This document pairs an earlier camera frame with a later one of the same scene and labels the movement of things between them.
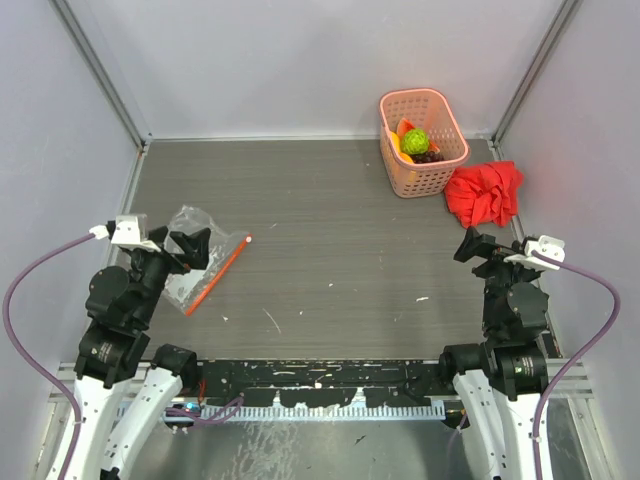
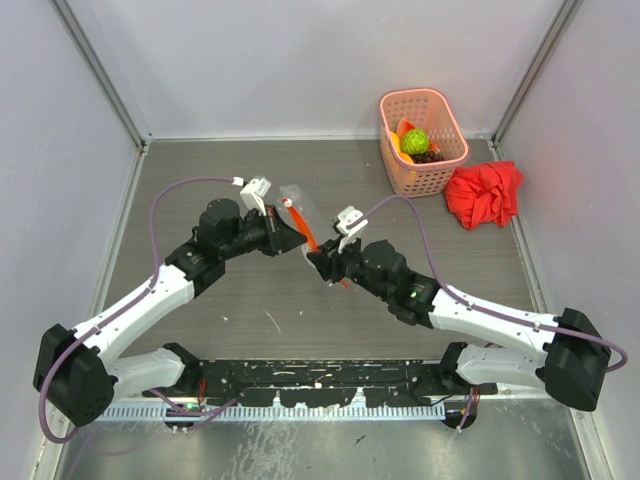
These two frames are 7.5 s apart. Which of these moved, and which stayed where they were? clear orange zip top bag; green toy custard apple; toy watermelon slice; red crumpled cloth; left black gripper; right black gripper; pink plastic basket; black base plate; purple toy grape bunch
Moved: right black gripper; clear orange zip top bag; left black gripper
Stayed: red crumpled cloth; purple toy grape bunch; black base plate; green toy custard apple; toy watermelon slice; pink plastic basket
